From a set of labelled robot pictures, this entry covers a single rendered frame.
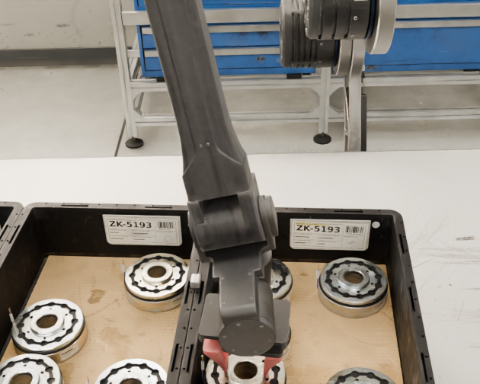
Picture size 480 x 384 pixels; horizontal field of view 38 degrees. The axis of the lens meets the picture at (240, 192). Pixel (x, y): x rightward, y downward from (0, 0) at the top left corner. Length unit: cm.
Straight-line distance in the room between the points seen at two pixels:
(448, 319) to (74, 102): 259
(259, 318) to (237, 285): 4
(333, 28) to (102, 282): 60
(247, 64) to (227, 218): 223
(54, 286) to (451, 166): 94
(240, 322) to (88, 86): 306
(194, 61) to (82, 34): 323
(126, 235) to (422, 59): 204
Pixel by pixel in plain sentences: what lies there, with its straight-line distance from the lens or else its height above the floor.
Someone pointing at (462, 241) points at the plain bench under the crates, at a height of 70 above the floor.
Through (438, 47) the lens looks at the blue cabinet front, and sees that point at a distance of 297.
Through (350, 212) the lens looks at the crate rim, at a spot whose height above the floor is 93.
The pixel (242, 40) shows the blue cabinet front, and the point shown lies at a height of 47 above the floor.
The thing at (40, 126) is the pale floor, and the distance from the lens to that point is 336.
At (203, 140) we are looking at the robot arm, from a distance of 66.
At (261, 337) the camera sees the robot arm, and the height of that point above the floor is 107.
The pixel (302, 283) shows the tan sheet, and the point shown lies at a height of 83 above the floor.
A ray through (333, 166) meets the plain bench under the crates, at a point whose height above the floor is 70.
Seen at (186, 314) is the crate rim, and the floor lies 93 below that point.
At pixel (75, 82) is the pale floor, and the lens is 373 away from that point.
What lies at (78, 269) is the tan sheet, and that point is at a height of 83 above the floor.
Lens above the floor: 158
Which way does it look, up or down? 35 degrees down
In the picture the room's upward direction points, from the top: 2 degrees counter-clockwise
